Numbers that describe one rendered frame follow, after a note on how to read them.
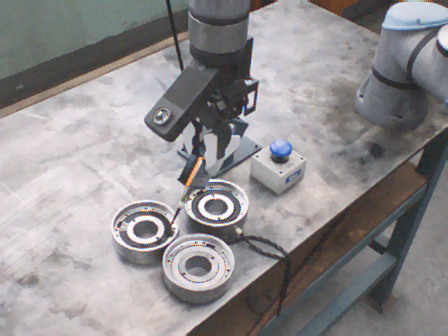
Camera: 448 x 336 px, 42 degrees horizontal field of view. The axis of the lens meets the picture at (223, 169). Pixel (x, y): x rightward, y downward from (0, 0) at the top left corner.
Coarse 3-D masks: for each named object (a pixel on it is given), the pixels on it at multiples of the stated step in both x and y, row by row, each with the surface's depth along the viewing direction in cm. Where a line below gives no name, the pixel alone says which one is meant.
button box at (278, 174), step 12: (252, 156) 102; (264, 156) 102; (276, 156) 102; (288, 156) 102; (300, 156) 103; (252, 168) 103; (264, 168) 101; (276, 168) 100; (288, 168) 100; (300, 168) 102; (264, 180) 102; (276, 180) 100; (288, 180) 101; (276, 192) 101
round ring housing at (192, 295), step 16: (176, 240) 87; (192, 240) 89; (208, 240) 89; (192, 256) 87; (208, 256) 87; (224, 256) 87; (176, 288) 82; (192, 288) 81; (208, 288) 81; (224, 288) 83
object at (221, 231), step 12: (216, 180) 97; (192, 192) 96; (240, 192) 96; (204, 204) 95; (216, 204) 97; (228, 204) 95; (240, 204) 95; (192, 216) 91; (216, 216) 93; (240, 216) 93; (192, 228) 93; (204, 228) 91; (216, 228) 90; (228, 228) 91
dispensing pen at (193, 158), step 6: (192, 156) 85; (198, 156) 85; (204, 156) 86; (186, 162) 85; (192, 162) 85; (186, 168) 85; (192, 168) 85; (180, 174) 86; (186, 174) 85; (180, 180) 86; (186, 180) 85; (186, 186) 87; (186, 192) 87; (180, 198) 88; (186, 198) 87; (180, 204) 88; (174, 216) 89; (168, 228) 89
